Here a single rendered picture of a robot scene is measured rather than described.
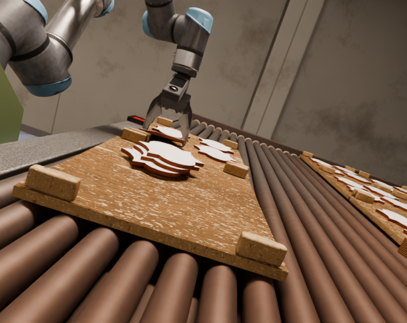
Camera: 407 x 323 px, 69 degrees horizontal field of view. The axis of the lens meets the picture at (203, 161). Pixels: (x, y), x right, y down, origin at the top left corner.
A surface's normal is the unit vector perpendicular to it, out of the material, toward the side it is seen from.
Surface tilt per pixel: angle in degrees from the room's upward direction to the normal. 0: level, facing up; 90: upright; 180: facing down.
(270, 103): 90
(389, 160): 90
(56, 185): 85
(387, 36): 90
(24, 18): 76
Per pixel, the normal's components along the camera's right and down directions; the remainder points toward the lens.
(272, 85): -0.06, 0.22
